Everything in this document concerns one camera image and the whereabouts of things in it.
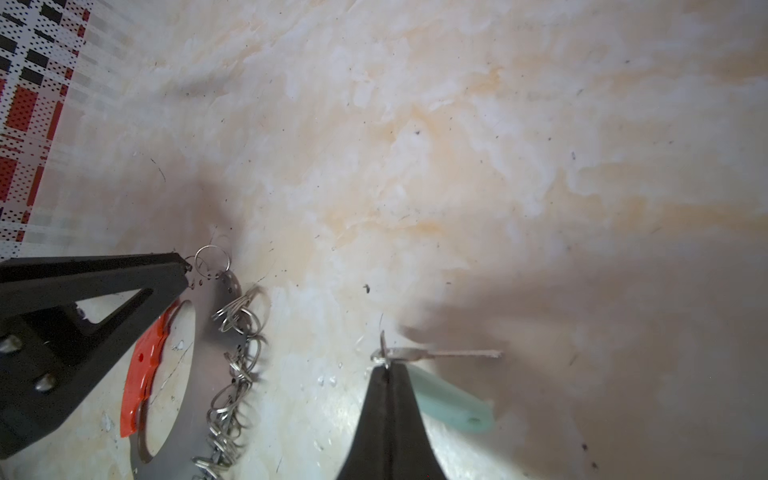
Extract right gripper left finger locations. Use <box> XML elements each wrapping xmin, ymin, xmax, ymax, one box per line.
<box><xmin>337</xmin><ymin>366</ymin><xmax>390</xmax><ymax>480</ymax></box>

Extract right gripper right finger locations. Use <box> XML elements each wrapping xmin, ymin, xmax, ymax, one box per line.
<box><xmin>386</xmin><ymin>363</ymin><xmax>446</xmax><ymax>480</ymax></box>

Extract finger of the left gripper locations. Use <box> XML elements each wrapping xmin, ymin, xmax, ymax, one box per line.
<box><xmin>1</xmin><ymin>253</ymin><xmax>191</xmax><ymax>459</ymax></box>

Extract small key with teal tag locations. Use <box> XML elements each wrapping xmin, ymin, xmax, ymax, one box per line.
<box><xmin>370</xmin><ymin>331</ymin><xmax>503</xmax><ymax>433</ymax></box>

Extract grey key organizer red handle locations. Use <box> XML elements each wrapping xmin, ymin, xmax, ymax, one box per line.
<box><xmin>120</xmin><ymin>246</ymin><xmax>266</xmax><ymax>479</ymax></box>

